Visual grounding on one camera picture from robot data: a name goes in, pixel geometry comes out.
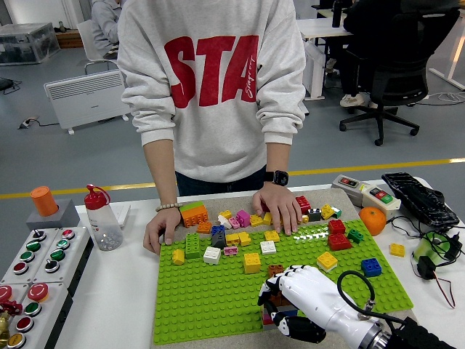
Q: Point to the person's right hand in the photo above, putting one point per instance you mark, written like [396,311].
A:
[165,222]

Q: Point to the white black-fingered right robot hand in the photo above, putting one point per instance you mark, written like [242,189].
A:
[316,294]

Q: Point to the person's left hand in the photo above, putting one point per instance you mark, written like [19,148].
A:
[279,203]

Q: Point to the brown brick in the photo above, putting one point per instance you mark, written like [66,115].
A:
[274,269]
[278,300]

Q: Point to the green studded baseplate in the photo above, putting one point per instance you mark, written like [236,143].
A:
[203,298]

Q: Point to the person's left forearm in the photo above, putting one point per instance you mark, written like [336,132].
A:
[279,156]

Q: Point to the person's right forearm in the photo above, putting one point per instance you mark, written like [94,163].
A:
[161,171]

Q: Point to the lime green flat brick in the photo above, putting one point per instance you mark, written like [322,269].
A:
[192,208]

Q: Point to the large orange brick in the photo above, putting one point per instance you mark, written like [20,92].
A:
[195,218]

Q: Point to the yellow and white brick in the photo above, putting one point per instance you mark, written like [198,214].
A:
[327,261]

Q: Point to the tall lime green brick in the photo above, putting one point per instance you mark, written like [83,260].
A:
[192,246]

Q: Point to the magenta sloped brick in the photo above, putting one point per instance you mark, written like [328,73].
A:
[244,217]

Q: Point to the small orange brick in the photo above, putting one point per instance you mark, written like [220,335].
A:
[204,227]

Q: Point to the light pink brick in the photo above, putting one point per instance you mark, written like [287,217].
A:
[235,222]

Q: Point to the grey studded brick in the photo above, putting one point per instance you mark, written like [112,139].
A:
[266,309]

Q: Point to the small blue brick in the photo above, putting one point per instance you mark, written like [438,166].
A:
[218,230]

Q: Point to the magenta flat brick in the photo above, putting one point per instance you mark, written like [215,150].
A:
[268,319]

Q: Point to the dark grey sloped brick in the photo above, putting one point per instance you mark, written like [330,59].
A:
[218,240]

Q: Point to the wide red brick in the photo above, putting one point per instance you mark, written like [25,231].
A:
[339,241]

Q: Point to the grey flat brick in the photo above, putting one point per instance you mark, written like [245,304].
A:
[268,327]

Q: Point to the narrow white brick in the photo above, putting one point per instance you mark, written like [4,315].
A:
[224,221]

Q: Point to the dark green white brick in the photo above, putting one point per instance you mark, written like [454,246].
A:
[338,213]

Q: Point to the tall yellow brick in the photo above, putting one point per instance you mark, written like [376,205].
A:
[251,263]

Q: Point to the small pink flat brick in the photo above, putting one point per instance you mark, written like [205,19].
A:
[230,251]

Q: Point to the black wristwatch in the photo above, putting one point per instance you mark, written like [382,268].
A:
[278,177]

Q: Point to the clear bottle red cap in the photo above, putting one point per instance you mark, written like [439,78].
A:
[103,225]

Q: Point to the grey station red black buttons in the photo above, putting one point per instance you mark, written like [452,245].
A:
[339,183]

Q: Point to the person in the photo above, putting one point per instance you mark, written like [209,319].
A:
[103,25]
[363,22]
[218,145]

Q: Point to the grey station red green buttons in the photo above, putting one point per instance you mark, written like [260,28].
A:
[368,191]

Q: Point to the orange fruit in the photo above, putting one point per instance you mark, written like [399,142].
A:
[372,220]

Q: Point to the grey block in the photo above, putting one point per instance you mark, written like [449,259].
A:
[67,216]

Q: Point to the white box with green buttons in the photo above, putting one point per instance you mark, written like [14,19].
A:
[70,256]
[38,260]

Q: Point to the small black module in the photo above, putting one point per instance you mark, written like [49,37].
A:
[425,267]

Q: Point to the green tape roll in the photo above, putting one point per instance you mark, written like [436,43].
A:
[421,251]

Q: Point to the orange cylinder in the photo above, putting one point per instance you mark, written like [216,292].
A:
[43,201]

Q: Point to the white ribbed panel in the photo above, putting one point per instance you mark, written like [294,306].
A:
[316,72]

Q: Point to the black plastic-wrapped device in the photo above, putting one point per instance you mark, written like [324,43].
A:
[417,198]

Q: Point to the white box with mushroom button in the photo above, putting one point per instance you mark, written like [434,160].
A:
[20,289]
[51,309]

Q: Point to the black power plug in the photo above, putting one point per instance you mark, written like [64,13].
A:
[454,247]

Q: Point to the white panel heater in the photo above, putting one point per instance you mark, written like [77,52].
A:
[87,98]

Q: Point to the floor socket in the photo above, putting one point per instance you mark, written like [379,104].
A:
[27,123]

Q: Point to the black office chair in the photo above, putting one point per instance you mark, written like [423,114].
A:
[399,80]

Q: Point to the white desk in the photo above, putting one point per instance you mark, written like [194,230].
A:
[323,27]
[457,54]

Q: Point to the brass fitting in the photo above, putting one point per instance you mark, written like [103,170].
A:
[3,327]

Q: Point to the white chair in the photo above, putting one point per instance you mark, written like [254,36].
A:
[91,41]

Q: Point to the black bottle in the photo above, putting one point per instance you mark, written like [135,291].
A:
[337,14]

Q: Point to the wooden crate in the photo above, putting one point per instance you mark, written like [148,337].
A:
[69,40]

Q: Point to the white switch plate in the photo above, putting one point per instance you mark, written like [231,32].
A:
[123,214]

